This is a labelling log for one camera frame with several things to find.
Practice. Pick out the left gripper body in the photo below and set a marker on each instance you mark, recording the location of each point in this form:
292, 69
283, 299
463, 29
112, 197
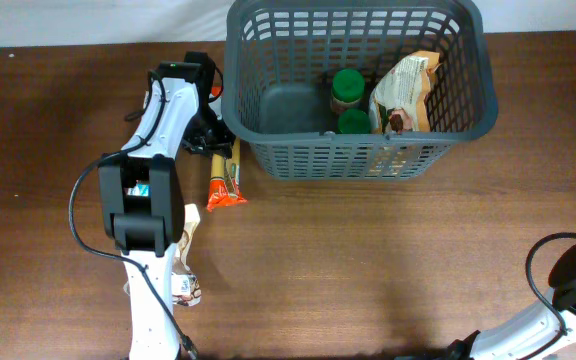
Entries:
210, 130

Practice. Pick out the spaghetti pasta packet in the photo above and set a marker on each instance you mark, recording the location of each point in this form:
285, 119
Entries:
224, 185

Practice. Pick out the Kleenex tissue multipack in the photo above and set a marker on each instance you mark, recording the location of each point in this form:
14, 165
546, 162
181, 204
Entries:
141, 188

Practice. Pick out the grey plastic shopping basket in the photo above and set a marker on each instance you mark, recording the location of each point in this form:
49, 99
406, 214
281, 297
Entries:
281, 58

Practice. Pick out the yellow seasoning jar green lid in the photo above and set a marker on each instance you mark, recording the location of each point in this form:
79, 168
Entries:
354, 121

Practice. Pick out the white-label jar green lid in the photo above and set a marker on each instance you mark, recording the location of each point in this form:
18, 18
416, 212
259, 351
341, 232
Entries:
348, 86

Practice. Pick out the orange snack bag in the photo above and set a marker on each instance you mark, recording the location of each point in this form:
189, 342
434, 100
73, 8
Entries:
398, 102

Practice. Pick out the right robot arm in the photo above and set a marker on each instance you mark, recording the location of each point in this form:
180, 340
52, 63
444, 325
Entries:
537, 331

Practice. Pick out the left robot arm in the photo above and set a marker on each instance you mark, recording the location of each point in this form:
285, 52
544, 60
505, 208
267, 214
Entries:
142, 204

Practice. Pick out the brown chocolate snack bag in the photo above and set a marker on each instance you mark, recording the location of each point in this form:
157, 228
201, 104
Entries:
185, 289

